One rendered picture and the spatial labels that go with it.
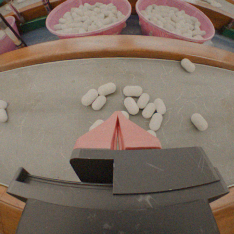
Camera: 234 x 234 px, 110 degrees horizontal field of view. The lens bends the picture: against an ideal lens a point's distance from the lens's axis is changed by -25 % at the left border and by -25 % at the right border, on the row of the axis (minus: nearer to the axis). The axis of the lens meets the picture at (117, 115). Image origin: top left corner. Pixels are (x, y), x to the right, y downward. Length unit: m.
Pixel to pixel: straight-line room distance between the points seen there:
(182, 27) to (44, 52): 0.41
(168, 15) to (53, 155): 0.52
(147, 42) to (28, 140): 0.34
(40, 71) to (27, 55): 0.06
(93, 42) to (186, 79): 0.23
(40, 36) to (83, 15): 0.22
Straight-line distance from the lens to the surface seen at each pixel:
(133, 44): 0.27
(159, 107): 0.21
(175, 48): 0.30
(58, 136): 0.23
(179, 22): 0.47
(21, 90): 0.33
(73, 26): 0.41
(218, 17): 0.72
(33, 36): 0.62
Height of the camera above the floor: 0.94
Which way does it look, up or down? 76 degrees down
